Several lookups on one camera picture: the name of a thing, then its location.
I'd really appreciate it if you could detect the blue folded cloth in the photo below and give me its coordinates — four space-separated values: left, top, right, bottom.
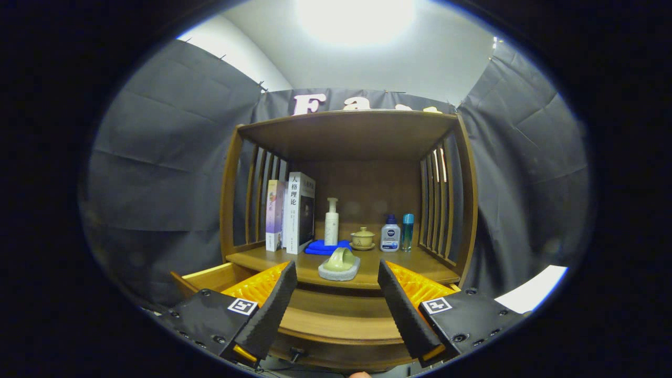
304 239 352 256

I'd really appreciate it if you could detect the teal bottle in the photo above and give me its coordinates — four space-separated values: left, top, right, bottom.
402 213 415 253

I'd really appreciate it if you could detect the wooden cabinet with shelf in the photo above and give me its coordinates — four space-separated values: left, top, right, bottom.
171 109 478 371

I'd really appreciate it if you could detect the wooden drawer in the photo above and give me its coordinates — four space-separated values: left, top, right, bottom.
171 261 463 371

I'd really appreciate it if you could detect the purple book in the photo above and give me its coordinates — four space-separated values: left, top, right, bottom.
265 180 287 253

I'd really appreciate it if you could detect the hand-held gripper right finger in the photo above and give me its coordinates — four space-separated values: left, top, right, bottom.
377 258 526 368

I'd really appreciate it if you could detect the white book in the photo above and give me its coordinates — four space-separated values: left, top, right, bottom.
282 172 316 255

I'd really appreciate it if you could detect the black backdrop cloth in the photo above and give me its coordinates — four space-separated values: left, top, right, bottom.
79 39 594 310

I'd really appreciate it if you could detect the white sheet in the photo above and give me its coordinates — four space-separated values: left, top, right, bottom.
493 265 569 314

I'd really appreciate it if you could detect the white pump bottle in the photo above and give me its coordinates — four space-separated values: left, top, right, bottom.
324 197 340 246

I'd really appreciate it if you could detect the wooden countertop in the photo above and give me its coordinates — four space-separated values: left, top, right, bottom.
226 244 461 290

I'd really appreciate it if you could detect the white bottle with blue cap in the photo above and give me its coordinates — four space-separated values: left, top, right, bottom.
380 214 401 253

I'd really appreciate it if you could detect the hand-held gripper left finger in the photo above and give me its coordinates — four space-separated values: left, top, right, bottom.
157 261 299 368

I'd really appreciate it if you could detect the yellow lidded teacup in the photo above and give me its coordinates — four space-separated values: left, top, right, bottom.
350 227 376 251

